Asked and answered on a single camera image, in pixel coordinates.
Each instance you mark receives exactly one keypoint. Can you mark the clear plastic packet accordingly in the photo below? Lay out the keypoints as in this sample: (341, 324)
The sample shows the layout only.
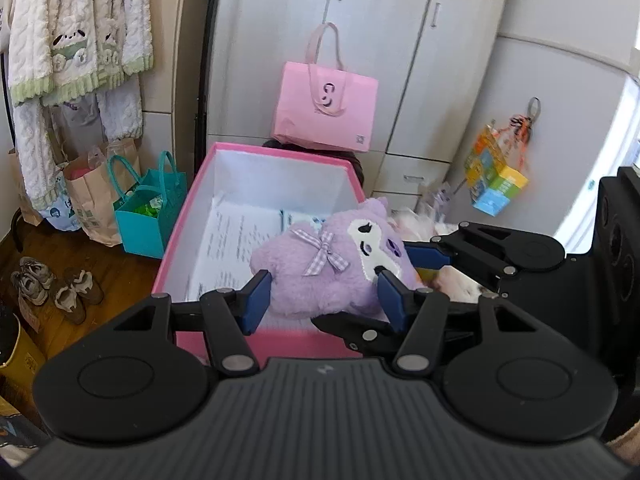
(440, 200)

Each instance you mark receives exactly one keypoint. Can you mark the purple plush toy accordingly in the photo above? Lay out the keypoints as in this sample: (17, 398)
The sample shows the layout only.
(320, 285)

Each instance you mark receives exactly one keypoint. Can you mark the brown shoe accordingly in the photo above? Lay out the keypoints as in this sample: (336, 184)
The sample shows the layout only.
(85, 285)
(70, 305)

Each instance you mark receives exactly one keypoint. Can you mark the brown paper bag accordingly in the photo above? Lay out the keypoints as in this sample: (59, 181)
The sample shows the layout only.
(95, 195)

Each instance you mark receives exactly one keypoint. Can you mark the printed paper sheets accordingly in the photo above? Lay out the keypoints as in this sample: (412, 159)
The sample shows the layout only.
(230, 240)

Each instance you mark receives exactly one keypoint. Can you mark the white wardrobe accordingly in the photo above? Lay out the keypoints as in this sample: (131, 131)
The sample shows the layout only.
(400, 35)

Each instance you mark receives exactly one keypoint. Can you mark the grey sneaker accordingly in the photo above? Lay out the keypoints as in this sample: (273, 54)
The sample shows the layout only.
(29, 290)
(37, 267)

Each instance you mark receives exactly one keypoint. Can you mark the pink paper shopping bag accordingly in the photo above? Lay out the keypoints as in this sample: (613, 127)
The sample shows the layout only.
(325, 120)

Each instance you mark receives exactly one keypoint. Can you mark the pink cardboard box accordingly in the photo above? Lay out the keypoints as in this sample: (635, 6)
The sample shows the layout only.
(172, 265)

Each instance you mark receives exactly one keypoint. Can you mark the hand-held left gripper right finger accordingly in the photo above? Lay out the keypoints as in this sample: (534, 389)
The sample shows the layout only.
(392, 300)

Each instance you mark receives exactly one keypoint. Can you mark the colourful hanging gift bag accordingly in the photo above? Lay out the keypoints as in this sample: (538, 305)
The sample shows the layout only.
(500, 185)

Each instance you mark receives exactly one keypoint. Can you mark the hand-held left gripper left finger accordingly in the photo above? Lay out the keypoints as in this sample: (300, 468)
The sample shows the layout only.
(256, 302)

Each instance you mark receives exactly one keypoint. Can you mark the teal tote bag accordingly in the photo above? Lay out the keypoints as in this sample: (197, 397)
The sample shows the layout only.
(142, 230)

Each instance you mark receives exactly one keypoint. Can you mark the white side cabinet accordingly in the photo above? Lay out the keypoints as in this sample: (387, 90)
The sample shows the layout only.
(565, 110)

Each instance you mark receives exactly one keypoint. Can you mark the black suitcase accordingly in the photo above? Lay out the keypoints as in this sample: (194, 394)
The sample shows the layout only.
(352, 162)

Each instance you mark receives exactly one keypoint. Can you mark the cream fleece pajama pants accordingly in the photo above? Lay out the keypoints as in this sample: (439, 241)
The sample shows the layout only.
(30, 150)

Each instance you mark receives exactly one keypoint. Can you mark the black clothes rack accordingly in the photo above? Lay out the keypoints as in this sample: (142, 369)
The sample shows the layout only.
(16, 230)

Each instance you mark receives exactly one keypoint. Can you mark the yellow box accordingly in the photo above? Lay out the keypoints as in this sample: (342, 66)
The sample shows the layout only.
(22, 360)

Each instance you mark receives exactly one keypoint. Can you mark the white blue plastic bag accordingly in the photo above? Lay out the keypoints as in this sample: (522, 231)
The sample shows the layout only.
(60, 210)

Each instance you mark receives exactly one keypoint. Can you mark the cream fleece pajama top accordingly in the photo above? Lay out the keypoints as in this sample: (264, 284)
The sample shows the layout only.
(75, 10)

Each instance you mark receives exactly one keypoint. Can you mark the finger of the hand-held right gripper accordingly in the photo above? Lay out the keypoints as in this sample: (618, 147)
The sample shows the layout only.
(425, 256)
(360, 332)

